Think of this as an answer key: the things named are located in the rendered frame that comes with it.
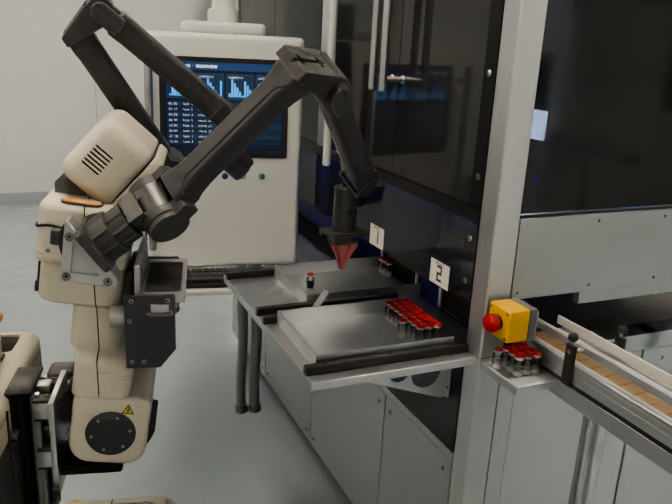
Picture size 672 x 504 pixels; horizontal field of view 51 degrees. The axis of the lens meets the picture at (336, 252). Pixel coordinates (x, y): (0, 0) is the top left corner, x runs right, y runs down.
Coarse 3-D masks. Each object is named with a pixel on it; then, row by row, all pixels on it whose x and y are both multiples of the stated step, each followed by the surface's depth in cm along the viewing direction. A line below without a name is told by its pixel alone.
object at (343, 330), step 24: (288, 312) 171; (312, 312) 174; (336, 312) 176; (360, 312) 179; (384, 312) 181; (288, 336) 164; (312, 336) 165; (336, 336) 165; (360, 336) 166; (384, 336) 167; (312, 360) 150
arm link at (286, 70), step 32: (288, 64) 117; (320, 64) 121; (256, 96) 119; (288, 96) 119; (320, 96) 122; (224, 128) 121; (256, 128) 121; (192, 160) 123; (224, 160) 123; (128, 192) 128; (192, 192) 125; (160, 224) 124
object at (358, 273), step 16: (288, 272) 206; (304, 272) 208; (320, 272) 210; (336, 272) 210; (352, 272) 211; (368, 272) 212; (288, 288) 194; (304, 288) 196; (320, 288) 196; (336, 288) 197; (352, 288) 198; (368, 288) 188; (384, 288) 190; (400, 288) 192; (416, 288) 194
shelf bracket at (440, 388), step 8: (408, 376) 165; (440, 376) 169; (448, 376) 169; (384, 384) 163; (392, 384) 164; (400, 384) 165; (408, 384) 166; (432, 384) 169; (440, 384) 170; (448, 384) 169; (416, 392) 167; (424, 392) 168; (432, 392) 169; (440, 392) 170; (448, 392) 170
